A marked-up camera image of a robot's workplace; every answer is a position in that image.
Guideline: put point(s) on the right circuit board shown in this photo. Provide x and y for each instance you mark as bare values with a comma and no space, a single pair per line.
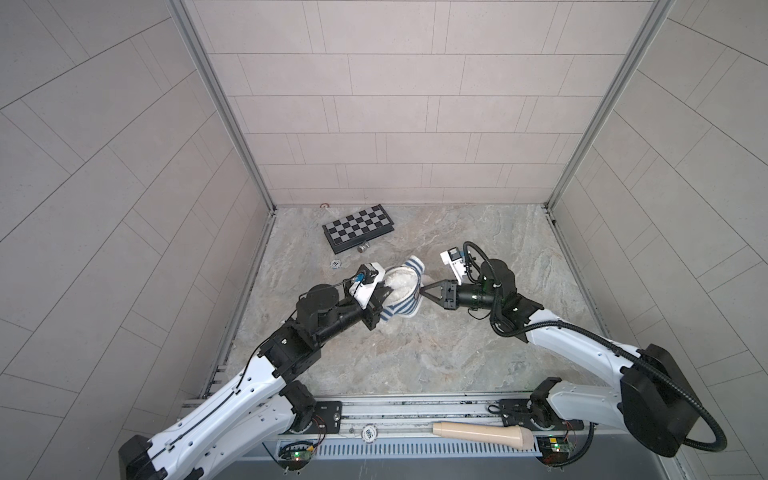
553,449

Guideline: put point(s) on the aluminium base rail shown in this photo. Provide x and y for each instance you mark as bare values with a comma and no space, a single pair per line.
374,419

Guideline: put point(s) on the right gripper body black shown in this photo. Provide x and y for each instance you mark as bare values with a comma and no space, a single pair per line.
468,297

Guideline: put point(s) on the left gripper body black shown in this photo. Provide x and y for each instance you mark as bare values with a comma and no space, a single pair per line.
342,317

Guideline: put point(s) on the black white chessboard box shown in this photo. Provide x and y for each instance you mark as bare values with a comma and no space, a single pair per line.
358,228

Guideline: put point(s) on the left circuit board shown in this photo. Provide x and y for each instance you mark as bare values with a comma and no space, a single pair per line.
296,455

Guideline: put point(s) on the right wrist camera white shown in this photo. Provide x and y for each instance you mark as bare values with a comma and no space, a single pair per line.
454,258

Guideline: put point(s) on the circuit board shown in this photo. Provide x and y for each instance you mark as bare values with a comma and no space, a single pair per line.
553,449
296,455

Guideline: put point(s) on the blue white striped sweater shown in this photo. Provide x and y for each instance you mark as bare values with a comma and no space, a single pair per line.
408,294

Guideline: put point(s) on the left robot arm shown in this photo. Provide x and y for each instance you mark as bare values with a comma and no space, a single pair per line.
265,399

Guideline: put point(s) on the white teddy bear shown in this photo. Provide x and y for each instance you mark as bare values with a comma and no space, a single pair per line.
399,285

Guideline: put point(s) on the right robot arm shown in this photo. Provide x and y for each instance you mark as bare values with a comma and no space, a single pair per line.
644,390

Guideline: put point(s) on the beige wooden handle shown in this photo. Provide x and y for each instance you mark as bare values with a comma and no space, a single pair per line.
516,437

